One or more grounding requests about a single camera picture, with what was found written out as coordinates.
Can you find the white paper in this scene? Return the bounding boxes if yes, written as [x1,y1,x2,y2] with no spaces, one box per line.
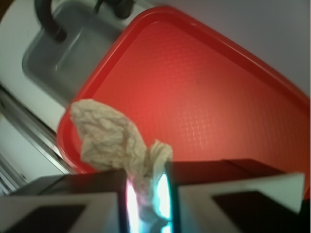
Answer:
[70,99,173,233]

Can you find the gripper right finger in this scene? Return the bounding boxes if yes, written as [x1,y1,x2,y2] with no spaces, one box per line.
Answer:
[165,159,311,233]

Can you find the grey plastic sink basin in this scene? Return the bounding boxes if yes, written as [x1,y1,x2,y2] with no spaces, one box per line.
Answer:
[22,0,151,106]

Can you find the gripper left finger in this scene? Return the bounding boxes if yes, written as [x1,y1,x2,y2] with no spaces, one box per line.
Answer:
[0,170,129,233]

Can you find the grey curved faucet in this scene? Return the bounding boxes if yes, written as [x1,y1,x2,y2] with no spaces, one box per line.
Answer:
[34,0,67,42]

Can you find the red plastic tray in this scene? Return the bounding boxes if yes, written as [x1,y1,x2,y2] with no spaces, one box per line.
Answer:
[57,5,311,192]

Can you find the aluminium rail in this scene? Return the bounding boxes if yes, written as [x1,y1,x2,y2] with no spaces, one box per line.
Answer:
[0,87,75,195]

